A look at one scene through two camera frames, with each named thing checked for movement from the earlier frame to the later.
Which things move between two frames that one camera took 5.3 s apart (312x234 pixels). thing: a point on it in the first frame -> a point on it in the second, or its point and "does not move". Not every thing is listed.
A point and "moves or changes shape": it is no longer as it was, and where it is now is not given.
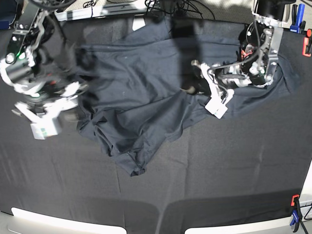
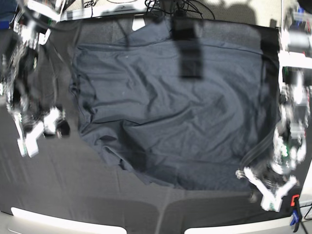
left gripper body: x=43 y=114 -> x=52 y=121
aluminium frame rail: x=105 y=11 does not move
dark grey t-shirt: x=135 y=100 moves or changes shape
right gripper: x=223 y=80 -> x=274 y=181
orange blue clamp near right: x=297 y=211 does not move
